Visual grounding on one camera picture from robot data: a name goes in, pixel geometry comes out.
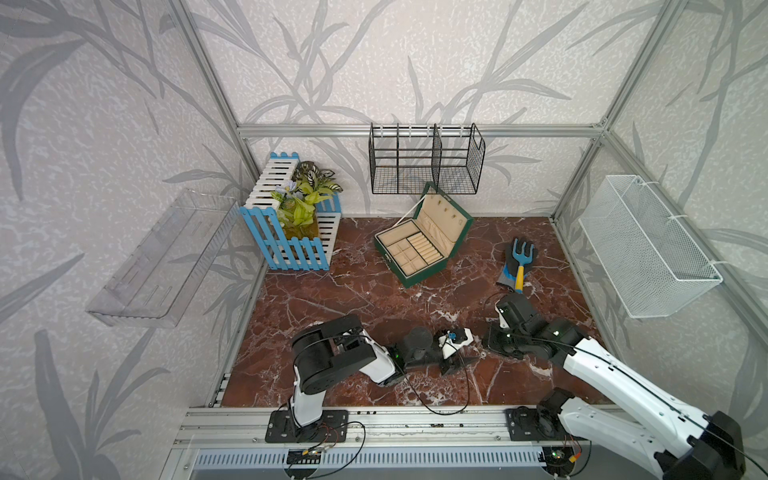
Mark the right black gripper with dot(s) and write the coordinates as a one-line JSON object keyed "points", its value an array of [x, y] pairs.
{"points": [[492, 345]]}

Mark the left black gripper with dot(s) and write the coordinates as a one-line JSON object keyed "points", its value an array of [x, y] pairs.
{"points": [[446, 369]]}

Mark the green jewelry box beige lining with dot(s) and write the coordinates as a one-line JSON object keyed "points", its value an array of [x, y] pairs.
{"points": [[420, 244]]}

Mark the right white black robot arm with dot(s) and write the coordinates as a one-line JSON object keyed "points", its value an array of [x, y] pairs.
{"points": [[666, 436]]}

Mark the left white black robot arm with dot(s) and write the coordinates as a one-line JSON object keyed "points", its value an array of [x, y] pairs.
{"points": [[326, 354]]}

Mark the grey black garden glove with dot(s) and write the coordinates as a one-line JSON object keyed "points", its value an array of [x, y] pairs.
{"points": [[507, 277]]}

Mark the blue yellow garden fork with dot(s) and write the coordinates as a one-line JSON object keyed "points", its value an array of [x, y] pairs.
{"points": [[523, 253]]}

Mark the artificial green plant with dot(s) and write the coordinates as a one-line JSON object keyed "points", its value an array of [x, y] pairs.
{"points": [[298, 199]]}

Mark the blue white picket fence planter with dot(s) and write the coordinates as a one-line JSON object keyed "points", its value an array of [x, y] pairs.
{"points": [[260, 214]]}

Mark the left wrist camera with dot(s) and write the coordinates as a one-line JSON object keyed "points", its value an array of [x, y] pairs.
{"points": [[455, 339]]}

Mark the white mesh wall basket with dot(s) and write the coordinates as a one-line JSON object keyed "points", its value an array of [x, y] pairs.
{"points": [[653, 263]]}

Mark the black wire wall basket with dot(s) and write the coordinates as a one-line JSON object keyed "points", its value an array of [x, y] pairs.
{"points": [[403, 159]]}

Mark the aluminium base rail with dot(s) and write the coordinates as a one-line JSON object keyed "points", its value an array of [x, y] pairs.
{"points": [[398, 426]]}

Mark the clear acrylic wall shelf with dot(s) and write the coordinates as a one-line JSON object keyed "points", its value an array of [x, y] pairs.
{"points": [[155, 285]]}

